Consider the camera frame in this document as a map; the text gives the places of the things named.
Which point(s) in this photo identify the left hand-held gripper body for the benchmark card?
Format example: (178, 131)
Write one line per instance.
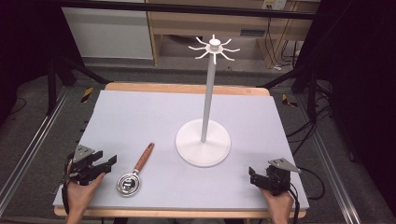
(81, 166)

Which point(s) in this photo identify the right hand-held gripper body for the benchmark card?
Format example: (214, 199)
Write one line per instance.
(278, 177)

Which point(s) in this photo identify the white hook stand rack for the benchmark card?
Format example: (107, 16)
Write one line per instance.
(204, 146)

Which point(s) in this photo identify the person's left hand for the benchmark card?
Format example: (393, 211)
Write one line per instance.
(81, 194)

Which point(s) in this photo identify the person's right hand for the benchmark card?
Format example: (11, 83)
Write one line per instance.
(280, 205)

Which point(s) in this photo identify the light grey table mat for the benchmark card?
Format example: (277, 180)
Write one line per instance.
(162, 124)

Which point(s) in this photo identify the black metal stand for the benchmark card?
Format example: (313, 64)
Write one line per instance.
(51, 84)
(311, 93)

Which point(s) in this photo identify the wooden table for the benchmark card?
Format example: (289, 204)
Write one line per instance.
(186, 88)

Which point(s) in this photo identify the dark curtain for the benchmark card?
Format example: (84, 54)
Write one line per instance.
(28, 46)
(364, 93)

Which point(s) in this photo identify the white cabinet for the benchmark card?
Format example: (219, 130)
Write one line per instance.
(106, 31)

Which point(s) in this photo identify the wooden desk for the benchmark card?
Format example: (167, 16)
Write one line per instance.
(199, 23)

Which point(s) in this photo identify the white power strip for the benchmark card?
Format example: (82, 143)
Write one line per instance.
(273, 4)

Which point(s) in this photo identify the metal floor rail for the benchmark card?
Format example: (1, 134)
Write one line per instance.
(28, 149)
(330, 168)

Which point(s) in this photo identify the black horizontal frame bar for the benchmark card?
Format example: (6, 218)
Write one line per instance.
(186, 8)

